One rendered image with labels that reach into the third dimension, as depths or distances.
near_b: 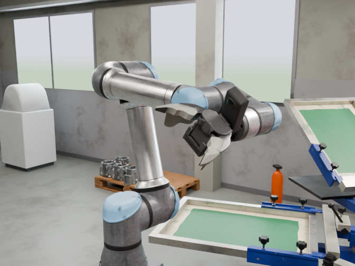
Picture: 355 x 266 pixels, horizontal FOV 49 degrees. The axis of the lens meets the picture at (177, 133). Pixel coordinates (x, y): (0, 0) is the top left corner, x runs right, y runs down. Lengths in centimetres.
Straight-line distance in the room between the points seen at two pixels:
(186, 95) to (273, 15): 436
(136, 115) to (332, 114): 200
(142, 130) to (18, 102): 562
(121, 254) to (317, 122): 198
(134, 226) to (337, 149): 180
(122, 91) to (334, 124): 207
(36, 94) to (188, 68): 267
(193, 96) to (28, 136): 600
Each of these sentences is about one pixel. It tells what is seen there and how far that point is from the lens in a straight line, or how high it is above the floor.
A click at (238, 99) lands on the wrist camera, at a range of 76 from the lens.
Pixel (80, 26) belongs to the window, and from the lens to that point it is 716.
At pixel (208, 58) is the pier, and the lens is 525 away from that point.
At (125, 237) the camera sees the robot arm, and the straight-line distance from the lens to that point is 118.
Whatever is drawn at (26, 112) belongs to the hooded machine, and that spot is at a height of 99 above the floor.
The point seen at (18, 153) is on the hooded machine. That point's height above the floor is 30.
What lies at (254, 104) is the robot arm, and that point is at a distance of 95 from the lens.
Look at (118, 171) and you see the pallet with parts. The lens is 548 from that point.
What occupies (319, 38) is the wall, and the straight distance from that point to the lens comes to 501.
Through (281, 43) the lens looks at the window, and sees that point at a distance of 511.
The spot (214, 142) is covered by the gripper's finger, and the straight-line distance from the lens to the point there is 75.
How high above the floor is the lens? 184
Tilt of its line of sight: 11 degrees down
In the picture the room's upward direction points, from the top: straight up
